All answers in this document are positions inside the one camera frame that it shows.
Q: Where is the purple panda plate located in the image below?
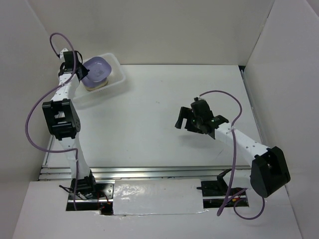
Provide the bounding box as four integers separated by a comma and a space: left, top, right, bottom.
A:
83, 56, 112, 81
82, 78, 108, 88

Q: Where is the green panda plate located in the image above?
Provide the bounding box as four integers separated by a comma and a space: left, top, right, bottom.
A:
84, 84, 108, 92

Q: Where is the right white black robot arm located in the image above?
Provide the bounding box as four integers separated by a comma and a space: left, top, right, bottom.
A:
175, 98, 291, 198

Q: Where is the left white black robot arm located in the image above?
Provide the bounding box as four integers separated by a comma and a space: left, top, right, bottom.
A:
42, 49, 98, 199

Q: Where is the white perforated plastic bin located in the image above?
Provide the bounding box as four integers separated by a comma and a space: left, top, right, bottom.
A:
72, 53, 126, 104

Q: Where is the white foil covered panel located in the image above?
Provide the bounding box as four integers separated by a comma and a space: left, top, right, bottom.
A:
113, 179, 204, 216

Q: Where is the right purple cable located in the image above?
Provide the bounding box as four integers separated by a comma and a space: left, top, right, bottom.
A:
199, 91, 265, 220

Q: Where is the aluminium rail frame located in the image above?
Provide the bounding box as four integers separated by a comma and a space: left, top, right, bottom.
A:
37, 65, 270, 212

